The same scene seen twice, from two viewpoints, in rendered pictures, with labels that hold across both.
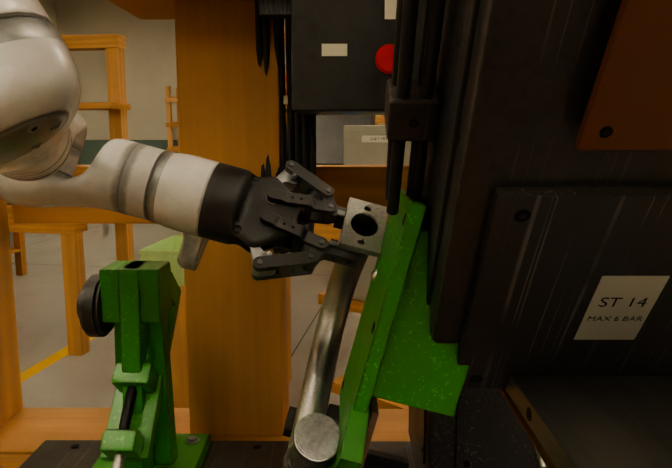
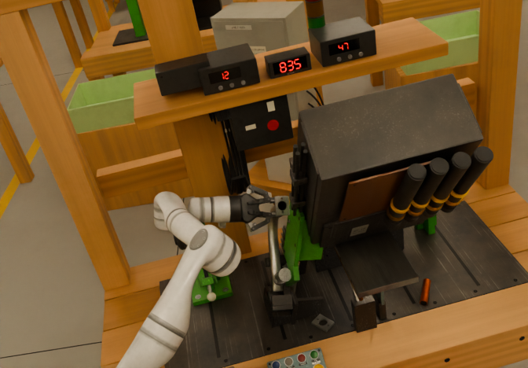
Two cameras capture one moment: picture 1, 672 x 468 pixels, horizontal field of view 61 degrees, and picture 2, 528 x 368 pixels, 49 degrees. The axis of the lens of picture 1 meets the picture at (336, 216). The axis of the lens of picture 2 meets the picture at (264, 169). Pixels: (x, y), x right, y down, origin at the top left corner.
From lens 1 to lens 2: 1.17 m
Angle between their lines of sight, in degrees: 25
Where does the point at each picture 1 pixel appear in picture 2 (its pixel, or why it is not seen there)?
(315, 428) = (284, 272)
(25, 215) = (109, 194)
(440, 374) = (315, 251)
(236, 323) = not seen: hidden behind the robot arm
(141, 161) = (207, 208)
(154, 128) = not seen: outside the picture
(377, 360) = (298, 254)
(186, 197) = (225, 216)
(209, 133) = (196, 152)
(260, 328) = not seen: hidden behind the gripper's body
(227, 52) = (196, 119)
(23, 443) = (147, 284)
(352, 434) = (295, 273)
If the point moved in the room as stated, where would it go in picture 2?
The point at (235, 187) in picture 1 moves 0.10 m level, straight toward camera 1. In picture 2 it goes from (239, 207) to (251, 227)
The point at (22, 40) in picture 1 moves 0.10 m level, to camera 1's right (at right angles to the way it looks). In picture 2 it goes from (236, 252) to (279, 241)
